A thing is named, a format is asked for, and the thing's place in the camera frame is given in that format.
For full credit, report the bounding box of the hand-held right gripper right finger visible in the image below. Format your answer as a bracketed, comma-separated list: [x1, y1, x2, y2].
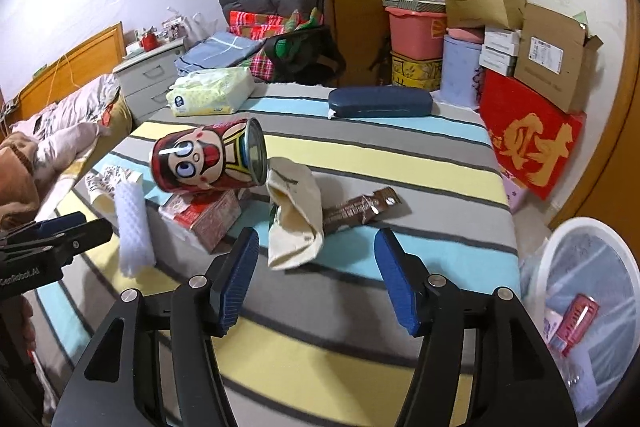
[374, 227, 578, 427]

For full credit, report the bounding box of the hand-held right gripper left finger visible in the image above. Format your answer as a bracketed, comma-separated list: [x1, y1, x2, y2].
[52, 227, 261, 427]

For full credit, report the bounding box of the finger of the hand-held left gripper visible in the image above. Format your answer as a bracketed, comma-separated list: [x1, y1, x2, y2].
[0, 219, 113, 265]
[0, 212, 87, 245]

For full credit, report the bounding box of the white foam net sleeve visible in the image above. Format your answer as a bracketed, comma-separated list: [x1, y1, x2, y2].
[114, 181, 157, 278]

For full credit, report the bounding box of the small red box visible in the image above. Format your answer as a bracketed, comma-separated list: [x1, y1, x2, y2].
[159, 189, 242, 254]

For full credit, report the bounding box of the beige paper bag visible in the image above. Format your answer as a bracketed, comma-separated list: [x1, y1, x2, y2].
[266, 158, 325, 270]

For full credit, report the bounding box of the brown snack wrapper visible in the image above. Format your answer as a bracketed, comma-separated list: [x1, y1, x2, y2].
[320, 187, 403, 235]

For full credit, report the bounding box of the red cartoon face can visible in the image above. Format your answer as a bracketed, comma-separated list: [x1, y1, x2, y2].
[151, 117, 265, 195]

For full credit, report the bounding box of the white-rimmed black bin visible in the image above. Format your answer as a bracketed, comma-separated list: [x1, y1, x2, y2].
[520, 217, 640, 427]

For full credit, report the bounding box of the person's left hand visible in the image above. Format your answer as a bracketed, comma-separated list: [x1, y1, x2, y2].
[15, 297, 37, 353]

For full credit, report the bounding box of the brown fuzzy cloth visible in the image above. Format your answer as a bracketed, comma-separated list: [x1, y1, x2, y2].
[0, 132, 43, 230]

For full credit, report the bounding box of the striped blanket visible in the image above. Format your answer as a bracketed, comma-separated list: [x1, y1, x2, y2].
[30, 82, 521, 427]

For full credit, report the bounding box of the pink bedding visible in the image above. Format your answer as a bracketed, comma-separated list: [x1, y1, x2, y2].
[10, 74, 133, 228]

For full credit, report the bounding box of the wooden headboard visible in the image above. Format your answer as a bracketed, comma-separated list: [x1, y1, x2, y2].
[0, 22, 126, 132]

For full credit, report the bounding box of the grey nightstand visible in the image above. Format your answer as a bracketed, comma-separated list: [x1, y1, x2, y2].
[112, 38, 191, 122]

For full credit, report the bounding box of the navy glasses case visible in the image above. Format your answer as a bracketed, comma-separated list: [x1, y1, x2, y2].
[327, 86, 433, 120]

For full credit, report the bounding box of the green tissue pack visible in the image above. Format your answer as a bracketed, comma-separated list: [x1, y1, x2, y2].
[166, 67, 255, 116]

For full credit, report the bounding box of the red gift box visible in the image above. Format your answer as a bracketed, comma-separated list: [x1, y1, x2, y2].
[479, 69, 587, 201]

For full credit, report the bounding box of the yellow patterned box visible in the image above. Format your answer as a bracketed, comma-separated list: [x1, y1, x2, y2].
[390, 52, 443, 88]

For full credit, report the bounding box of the light blue cylinder stool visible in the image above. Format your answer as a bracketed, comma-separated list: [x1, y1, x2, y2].
[440, 26, 486, 108]

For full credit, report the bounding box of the blue folded cloth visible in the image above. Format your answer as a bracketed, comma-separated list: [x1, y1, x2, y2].
[175, 32, 266, 75]

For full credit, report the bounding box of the white plastic bag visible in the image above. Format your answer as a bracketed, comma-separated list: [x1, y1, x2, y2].
[165, 7, 206, 48]

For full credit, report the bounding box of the black bag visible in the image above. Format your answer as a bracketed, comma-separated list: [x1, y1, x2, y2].
[262, 26, 347, 85]

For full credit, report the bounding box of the small white box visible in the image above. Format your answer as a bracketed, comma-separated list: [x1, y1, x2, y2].
[482, 27, 521, 55]
[479, 47, 518, 78]

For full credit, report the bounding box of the pink storage bin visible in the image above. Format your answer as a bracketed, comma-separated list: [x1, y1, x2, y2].
[385, 7, 448, 62]

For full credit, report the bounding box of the red plaid cloth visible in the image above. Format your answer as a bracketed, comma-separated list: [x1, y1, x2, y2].
[227, 9, 321, 82]

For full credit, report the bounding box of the open cardboard box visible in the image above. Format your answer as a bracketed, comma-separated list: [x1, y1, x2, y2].
[514, 3, 605, 114]

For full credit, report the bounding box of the wooden door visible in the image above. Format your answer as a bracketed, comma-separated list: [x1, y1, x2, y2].
[550, 0, 640, 233]

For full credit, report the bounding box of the patterned flat tray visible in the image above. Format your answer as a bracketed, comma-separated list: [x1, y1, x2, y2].
[382, 0, 446, 12]

